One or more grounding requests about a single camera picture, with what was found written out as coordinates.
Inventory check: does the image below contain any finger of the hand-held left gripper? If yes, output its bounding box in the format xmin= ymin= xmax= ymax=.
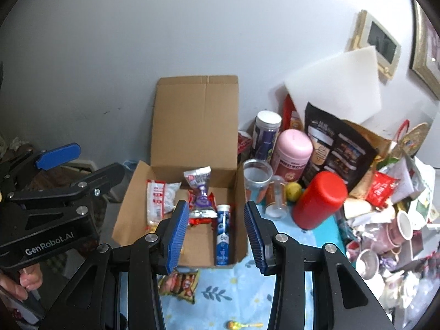
xmin=6 ymin=163 xmax=125 ymax=211
xmin=0 ymin=144 xmax=82 ymax=188

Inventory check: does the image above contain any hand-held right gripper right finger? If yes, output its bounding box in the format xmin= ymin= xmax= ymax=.
xmin=243 ymin=200 xmax=392 ymax=330

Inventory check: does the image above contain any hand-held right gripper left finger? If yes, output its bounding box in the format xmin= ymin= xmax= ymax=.
xmin=41 ymin=200 xmax=190 ymax=330

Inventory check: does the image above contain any blue tube packet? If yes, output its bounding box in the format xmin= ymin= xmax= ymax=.
xmin=214 ymin=203 xmax=233 ymax=267

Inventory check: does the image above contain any red white long snack packet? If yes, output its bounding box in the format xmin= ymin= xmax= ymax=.
xmin=146 ymin=179 xmax=167 ymax=233

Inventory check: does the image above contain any white bread-print snack packet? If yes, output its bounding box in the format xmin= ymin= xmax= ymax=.
xmin=161 ymin=181 xmax=183 ymax=214

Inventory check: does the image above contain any silver purple snack packet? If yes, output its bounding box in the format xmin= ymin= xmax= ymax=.
xmin=183 ymin=166 xmax=216 ymax=221

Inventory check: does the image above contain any cardboard box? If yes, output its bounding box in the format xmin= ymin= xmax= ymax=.
xmin=112 ymin=75 xmax=250 ymax=269

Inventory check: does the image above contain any person's left hand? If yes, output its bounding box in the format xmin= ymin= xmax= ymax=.
xmin=0 ymin=268 xmax=44 ymax=302

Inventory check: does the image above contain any brown plaid cloth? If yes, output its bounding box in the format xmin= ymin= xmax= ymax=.
xmin=32 ymin=160 xmax=119 ymax=235

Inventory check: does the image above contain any green orange foil snack packet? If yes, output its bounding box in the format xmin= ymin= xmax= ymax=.
xmin=157 ymin=268 xmax=200 ymax=305

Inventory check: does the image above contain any clear plastic cup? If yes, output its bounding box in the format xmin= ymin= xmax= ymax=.
xmin=243 ymin=159 xmax=273 ymax=204

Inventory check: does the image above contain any yellow green ball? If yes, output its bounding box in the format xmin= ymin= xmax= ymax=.
xmin=286 ymin=182 xmax=303 ymax=202

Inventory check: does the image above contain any light blue printed tablecloth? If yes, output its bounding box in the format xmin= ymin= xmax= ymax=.
xmin=117 ymin=210 xmax=348 ymax=330

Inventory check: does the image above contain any red bottle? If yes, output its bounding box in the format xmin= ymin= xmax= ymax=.
xmin=291 ymin=171 xmax=348 ymax=231

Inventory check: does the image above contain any pink canister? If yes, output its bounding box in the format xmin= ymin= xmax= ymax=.
xmin=271 ymin=130 xmax=314 ymax=183

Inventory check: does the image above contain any gold foil lollipop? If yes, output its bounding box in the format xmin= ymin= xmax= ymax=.
xmin=225 ymin=320 xmax=264 ymax=330

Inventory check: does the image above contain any small red packet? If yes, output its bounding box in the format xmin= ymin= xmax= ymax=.
xmin=237 ymin=131 xmax=254 ymax=159

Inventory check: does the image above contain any white-lid dark blue canister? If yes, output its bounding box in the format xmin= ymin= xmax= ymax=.
xmin=252 ymin=110 xmax=283 ymax=161

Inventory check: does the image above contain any black snack bag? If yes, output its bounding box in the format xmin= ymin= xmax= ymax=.
xmin=297 ymin=102 xmax=379 ymax=194

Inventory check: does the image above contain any tall red snack bag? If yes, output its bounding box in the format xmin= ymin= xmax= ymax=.
xmin=281 ymin=94 xmax=306 ymax=132

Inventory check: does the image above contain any small red white sachet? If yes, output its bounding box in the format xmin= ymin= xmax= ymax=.
xmin=366 ymin=171 xmax=400 ymax=211

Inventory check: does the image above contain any white foam sheet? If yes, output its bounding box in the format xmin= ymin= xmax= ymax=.
xmin=283 ymin=45 xmax=384 ymax=125

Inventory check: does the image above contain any gold round plate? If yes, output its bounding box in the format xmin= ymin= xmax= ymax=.
xmin=400 ymin=122 xmax=430 ymax=152

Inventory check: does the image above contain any cream picture frame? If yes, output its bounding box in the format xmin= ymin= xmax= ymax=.
xmin=346 ymin=9 xmax=402 ymax=77

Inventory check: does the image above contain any gold picture frame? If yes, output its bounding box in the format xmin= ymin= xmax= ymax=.
xmin=409 ymin=0 xmax=440 ymax=93

